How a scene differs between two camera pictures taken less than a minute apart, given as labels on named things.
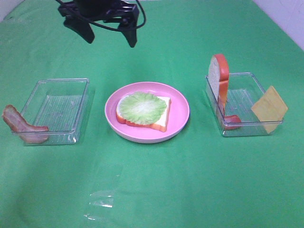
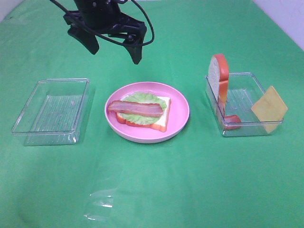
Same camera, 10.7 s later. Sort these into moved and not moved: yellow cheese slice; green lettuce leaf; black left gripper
Moved: black left gripper
Not moved: green lettuce leaf; yellow cheese slice
